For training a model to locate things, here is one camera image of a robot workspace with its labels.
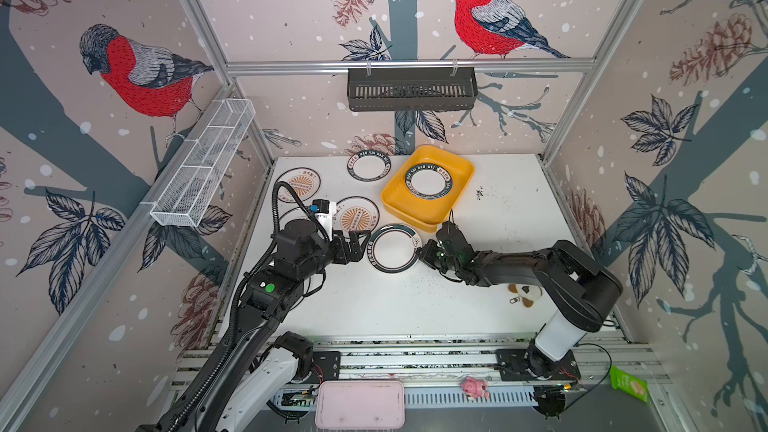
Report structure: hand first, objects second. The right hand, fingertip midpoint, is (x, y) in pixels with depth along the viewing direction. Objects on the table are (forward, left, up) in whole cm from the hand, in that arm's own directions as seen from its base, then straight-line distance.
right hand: (413, 255), depth 91 cm
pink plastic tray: (-38, +12, -1) cm, 40 cm away
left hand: (-7, +14, +23) cm, 28 cm away
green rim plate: (+3, +6, -2) cm, 7 cm away
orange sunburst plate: (+30, +42, 0) cm, 52 cm away
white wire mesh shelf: (+9, +57, +31) cm, 65 cm away
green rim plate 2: (+40, +19, -1) cm, 44 cm away
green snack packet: (-30, -51, -3) cm, 59 cm away
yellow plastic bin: (+17, -5, -3) cm, 18 cm away
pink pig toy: (-33, -15, -1) cm, 37 cm away
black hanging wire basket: (+50, +1, +27) cm, 57 cm away
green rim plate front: (+31, -6, -1) cm, 32 cm away
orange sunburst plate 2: (+16, +20, -1) cm, 26 cm away
